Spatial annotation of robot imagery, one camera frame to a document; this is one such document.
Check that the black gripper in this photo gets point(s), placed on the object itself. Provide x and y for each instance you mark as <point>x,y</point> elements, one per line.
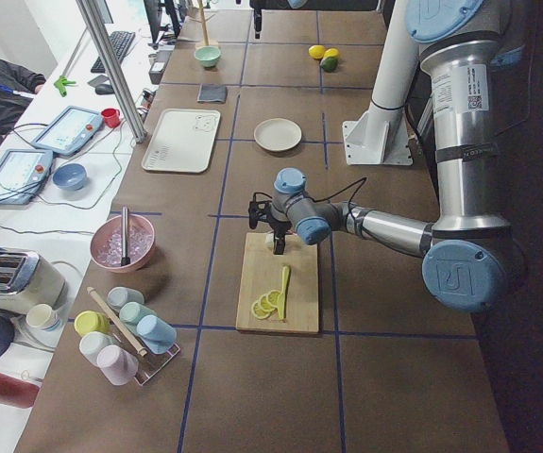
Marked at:
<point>279,232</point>

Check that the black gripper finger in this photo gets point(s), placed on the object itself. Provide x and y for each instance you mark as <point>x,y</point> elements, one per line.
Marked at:
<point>258,23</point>

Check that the cream round plate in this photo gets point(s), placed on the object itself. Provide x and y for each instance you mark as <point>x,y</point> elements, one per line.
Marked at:
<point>277,135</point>

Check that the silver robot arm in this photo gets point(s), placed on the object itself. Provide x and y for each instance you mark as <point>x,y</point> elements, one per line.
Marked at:
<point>469,258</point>
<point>258,6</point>

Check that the cream bear tray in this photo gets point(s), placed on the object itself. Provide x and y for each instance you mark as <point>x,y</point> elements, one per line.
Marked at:
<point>182,141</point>

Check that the wooden cutting board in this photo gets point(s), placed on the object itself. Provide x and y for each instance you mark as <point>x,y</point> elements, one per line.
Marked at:
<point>261,273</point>

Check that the wooden mug stand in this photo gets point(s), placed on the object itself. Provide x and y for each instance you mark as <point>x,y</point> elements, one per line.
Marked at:
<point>206,43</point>

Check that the lemon slices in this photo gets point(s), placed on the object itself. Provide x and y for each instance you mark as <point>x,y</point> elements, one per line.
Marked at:
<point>266,305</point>

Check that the green bowl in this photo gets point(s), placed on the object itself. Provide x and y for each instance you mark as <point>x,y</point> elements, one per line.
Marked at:
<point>207,56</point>

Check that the yellow lemon front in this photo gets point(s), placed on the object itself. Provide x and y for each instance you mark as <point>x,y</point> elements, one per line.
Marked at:
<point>317,51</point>

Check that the yellow lemon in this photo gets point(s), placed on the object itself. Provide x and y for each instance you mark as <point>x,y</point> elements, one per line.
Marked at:
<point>331,53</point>
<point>317,51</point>

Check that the yellow lemon back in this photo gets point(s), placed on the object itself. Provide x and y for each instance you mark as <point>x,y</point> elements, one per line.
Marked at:
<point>331,53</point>

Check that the green avocado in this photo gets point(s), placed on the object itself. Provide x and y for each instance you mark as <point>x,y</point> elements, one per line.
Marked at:
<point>329,64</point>

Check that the grey folded cloth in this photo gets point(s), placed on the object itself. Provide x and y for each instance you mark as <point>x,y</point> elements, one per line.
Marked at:
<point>212,93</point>

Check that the black box with label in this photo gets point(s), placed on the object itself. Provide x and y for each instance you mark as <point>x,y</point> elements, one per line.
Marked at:
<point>158,63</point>

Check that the black keyboard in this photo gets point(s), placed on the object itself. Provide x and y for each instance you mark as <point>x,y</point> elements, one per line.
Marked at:
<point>121,42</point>

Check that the blue cup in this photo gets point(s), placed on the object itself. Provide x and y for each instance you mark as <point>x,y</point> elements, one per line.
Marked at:
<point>157,335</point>

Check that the pink bowl with ice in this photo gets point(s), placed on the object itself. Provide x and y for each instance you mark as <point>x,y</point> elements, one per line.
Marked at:
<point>105,247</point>

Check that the metal ice scoop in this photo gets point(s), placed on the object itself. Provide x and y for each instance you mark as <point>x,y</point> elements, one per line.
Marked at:
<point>125,257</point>

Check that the black computer mouse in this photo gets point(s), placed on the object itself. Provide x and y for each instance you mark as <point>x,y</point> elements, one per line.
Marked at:
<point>104,89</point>

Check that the red cup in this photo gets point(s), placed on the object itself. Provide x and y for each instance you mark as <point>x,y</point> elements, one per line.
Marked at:
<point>111,117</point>

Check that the cup rack with cups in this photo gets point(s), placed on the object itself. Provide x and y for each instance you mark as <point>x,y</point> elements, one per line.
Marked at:
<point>108,344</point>

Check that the blue bowl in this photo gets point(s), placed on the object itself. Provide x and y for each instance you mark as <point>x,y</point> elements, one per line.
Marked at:
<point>70,177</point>

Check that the far teach pendant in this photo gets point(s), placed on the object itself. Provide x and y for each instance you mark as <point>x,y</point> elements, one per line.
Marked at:
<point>70,131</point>

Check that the teach pendant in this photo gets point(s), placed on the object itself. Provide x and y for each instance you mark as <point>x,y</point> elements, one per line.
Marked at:
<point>70,131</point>
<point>22,174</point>

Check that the cream small cup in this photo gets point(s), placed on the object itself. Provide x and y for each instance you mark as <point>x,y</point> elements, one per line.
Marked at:
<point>43,318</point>

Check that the near teach pendant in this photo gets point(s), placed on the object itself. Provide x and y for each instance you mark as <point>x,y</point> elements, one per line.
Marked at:
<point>22,174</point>

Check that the cream toaster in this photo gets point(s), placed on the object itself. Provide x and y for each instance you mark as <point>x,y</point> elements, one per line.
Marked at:
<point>27,279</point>

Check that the red bottle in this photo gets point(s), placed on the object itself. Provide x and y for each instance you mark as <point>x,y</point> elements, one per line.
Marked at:
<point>17,393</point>

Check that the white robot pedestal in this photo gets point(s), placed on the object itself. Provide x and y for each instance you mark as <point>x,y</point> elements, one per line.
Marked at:
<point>380,136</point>

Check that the aluminium frame post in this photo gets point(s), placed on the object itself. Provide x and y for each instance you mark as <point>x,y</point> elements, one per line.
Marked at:
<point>101,40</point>

